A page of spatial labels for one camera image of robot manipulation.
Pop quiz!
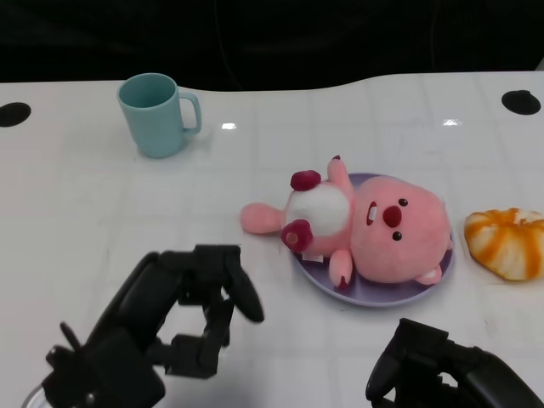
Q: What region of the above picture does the orange striped bread bun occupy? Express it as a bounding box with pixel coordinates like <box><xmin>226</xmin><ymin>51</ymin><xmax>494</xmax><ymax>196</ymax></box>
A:
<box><xmin>463</xmin><ymin>207</ymin><xmax>544</xmax><ymax>282</ymax></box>

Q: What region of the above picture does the black round cable grommet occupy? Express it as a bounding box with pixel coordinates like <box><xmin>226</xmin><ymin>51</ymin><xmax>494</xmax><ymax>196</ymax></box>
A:
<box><xmin>0</xmin><ymin>101</ymin><xmax>32</xmax><ymax>128</ymax></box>
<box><xmin>501</xmin><ymin>89</ymin><xmax>542</xmax><ymax>115</ymax></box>

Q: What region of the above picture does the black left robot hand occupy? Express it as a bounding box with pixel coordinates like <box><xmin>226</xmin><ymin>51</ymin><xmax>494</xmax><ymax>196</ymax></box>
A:
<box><xmin>42</xmin><ymin>243</ymin><xmax>265</xmax><ymax>408</ymax></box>

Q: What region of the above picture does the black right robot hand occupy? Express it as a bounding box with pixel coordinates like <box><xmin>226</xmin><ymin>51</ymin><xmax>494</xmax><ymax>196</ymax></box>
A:
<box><xmin>365</xmin><ymin>317</ymin><xmax>535</xmax><ymax>408</ymax></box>

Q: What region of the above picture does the pink plush beaver doll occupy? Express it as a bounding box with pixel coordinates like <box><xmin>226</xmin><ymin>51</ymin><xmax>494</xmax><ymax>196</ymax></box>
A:
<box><xmin>240</xmin><ymin>155</ymin><xmax>453</xmax><ymax>290</ymax></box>

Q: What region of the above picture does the teal plastic mug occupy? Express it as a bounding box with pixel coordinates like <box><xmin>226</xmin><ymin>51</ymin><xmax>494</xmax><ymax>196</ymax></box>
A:
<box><xmin>116</xmin><ymin>72</ymin><xmax>202</xmax><ymax>160</ymax></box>

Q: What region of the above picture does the lavender plastic plate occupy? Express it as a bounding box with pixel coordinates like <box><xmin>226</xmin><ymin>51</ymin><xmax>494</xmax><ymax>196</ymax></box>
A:
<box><xmin>290</xmin><ymin>171</ymin><xmax>456</xmax><ymax>308</ymax></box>

